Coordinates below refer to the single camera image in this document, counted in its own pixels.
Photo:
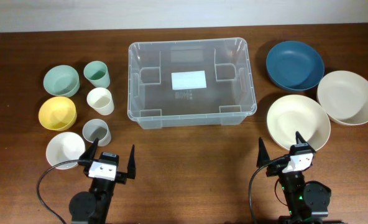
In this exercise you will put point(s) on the yellow small bowl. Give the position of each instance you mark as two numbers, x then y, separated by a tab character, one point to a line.
58	113

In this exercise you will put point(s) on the clear plastic storage bin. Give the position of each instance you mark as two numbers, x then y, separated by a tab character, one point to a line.
228	99

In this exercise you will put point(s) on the mint green cup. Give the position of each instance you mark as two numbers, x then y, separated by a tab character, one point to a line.
96	72

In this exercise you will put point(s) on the dark blue bowl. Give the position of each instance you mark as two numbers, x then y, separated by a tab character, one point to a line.
294	66

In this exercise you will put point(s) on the grey cup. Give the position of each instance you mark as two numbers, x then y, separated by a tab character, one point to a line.
97	128

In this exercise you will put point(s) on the cream white cup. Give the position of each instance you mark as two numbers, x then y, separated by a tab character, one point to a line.
100	99

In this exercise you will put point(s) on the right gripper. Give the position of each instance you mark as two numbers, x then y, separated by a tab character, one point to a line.
276	168

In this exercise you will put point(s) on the beige bowl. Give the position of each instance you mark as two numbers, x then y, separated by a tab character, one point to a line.
344	97

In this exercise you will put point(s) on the white small bowl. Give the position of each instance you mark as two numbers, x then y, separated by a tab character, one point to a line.
63	147

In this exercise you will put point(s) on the mint green small bowl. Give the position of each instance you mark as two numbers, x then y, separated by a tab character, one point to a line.
62	80

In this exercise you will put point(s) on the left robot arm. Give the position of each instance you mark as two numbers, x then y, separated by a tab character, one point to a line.
92	206

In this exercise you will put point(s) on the cream bowl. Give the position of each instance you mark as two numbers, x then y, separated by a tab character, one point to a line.
293	114

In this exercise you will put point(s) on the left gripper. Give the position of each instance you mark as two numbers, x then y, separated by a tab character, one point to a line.
120	177

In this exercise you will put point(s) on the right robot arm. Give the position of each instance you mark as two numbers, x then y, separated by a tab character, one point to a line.
307	202

